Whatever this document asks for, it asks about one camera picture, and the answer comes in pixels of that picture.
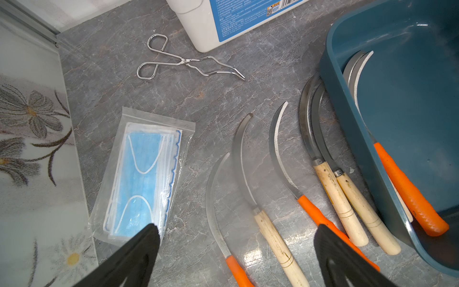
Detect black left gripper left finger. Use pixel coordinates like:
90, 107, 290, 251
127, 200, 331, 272
75, 224, 160, 287

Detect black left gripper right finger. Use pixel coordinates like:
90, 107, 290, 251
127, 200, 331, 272
314, 224, 395, 287

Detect orange handle sickle group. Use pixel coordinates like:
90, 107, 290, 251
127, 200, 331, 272
349, 50, 450, 237

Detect wooden handle sickle group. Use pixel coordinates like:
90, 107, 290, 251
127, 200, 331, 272
343, 50, 414, 222

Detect teal plastic storage bin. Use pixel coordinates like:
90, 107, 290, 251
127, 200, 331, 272
320, 1, 459, 277

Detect white storage box blue lid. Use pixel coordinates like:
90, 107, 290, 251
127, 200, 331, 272
167, 0, 307, 53

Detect bagged blue face masks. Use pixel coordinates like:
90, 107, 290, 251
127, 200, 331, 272
89, 107, 196, 246

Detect wooden handle sickle beside bin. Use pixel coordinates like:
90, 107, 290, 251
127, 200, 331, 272
311, 83, 401, 255

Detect orange handle sickle far left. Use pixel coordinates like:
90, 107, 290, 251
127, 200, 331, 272
205, 153, 254, 287

